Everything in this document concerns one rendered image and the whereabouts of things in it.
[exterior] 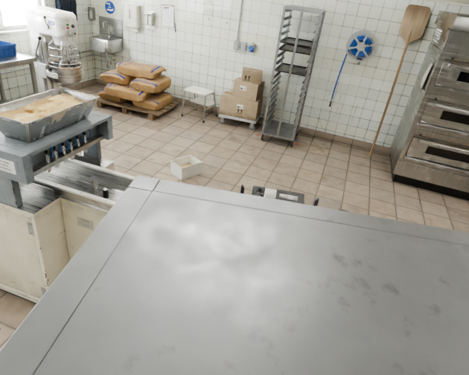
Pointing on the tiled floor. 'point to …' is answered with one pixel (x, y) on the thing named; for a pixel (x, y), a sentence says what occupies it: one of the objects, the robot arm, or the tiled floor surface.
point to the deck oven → (446, 114)
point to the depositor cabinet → (27, 238)
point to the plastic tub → (185, 167)
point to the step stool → (200, 98)
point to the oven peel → (411, 33)
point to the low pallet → (136, 107)
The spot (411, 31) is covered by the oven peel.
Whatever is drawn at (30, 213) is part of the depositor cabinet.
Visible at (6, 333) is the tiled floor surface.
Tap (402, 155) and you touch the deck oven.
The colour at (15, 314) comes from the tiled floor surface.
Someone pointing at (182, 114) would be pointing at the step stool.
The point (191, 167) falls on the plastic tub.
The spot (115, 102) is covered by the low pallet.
